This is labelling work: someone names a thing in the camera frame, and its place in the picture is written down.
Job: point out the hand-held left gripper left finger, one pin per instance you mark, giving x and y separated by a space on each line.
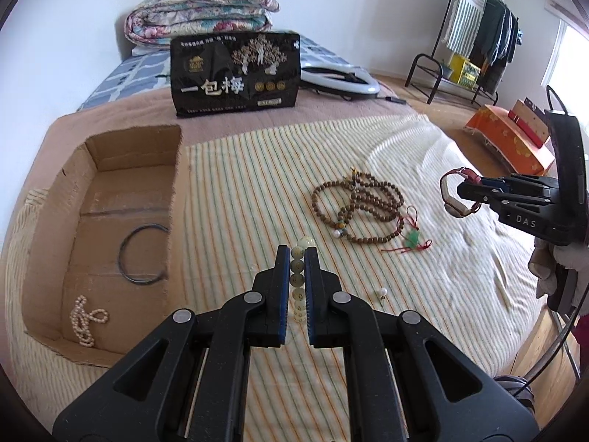
281 294

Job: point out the cardboard box with red band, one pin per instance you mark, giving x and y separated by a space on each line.
529 122

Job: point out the person's right hand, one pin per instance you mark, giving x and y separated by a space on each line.
544 267

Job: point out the window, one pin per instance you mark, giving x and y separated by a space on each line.
570 50

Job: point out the black snack bag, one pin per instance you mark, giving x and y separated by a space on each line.
230 78

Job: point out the blue plaid bed sheet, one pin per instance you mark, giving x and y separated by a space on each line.
133 73

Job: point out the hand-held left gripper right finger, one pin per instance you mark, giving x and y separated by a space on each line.
311 294

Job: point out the yellow box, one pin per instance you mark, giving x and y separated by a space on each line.
465 71

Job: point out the striped hanging towel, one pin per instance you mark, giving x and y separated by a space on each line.
467 14

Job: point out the striped cream blanket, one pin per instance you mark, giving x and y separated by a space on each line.
257 184

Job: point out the dark hanging clothes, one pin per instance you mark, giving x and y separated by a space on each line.
494 37

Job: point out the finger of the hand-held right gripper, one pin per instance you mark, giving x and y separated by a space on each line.
497 183
478 192

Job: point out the orange gift box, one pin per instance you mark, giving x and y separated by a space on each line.
497 129

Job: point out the pearl earring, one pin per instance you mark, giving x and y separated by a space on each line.
382 292

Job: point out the black bangle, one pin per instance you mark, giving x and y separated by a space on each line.
120 258

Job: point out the folded floral quilt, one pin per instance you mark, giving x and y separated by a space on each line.
198 14

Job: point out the black clothes rack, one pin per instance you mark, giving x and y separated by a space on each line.
421 62

